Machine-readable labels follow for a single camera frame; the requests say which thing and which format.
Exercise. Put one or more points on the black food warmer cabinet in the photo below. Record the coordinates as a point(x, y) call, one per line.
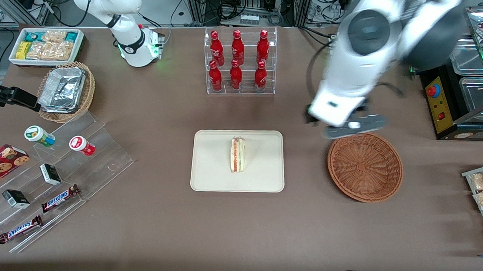
point(450, 116)

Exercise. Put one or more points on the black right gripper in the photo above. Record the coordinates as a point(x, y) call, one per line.
point(7, 94)

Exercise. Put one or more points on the red cookie box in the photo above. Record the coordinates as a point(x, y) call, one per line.
point(1, 166)

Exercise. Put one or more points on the tan wicker basket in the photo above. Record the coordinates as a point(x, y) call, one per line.
point(89, 88)

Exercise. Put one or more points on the brown round wicker basket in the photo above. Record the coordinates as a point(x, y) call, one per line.
point(364, 167)

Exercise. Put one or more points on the triangle sandwich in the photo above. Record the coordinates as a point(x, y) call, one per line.
point(237, 155)

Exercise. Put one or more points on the red cola bottle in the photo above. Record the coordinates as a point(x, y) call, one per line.
point(260, 77)
point(215, 78)
point(235, 77)
point(263, 47)
point(216, 49)
point(237, 49)

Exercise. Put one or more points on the clear acrylic stepped display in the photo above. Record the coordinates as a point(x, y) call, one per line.
point(102, 158)

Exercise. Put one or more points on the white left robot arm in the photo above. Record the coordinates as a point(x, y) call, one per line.
point(363, 55)

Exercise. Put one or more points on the teal snack packet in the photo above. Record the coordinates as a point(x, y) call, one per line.
point(34, 36)
point(71, 37)

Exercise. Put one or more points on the yellow snack packet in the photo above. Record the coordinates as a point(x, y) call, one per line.
point(23, 50)

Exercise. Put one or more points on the large clear bag of crackers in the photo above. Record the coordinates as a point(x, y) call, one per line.
point(51, 51)

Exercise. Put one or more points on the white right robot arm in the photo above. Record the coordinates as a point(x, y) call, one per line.
point(136, 45)

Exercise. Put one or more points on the steel warmer tray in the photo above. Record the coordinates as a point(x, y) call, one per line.
point(469, 60)

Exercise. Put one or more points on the clear acrylic bottle rack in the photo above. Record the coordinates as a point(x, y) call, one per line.
point(247, 91)

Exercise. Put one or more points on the green lid yogurt cup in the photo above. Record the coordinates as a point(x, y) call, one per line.
point(37, 134)

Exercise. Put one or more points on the stacked aluminium foil trays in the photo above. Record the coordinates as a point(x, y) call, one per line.
point(62, 90)

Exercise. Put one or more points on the snickers chocolate bar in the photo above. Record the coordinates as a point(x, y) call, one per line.
point(20, 229)
point(59, 199)

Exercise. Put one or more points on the small black carton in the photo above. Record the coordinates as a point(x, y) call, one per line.
point(50, 174)
point(15, 199)

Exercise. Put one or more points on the cream plastic tray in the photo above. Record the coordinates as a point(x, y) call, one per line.
point(211, 162)

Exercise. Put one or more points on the white plastic snack bin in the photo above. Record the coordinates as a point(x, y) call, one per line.
point(78, 49)

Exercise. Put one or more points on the white power strip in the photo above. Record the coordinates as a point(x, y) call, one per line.
point(249, 19)

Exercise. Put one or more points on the red lid yogurt cup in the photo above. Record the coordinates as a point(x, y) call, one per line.
point(80, 144)

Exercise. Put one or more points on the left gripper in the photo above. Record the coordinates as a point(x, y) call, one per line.
point(308, 116)

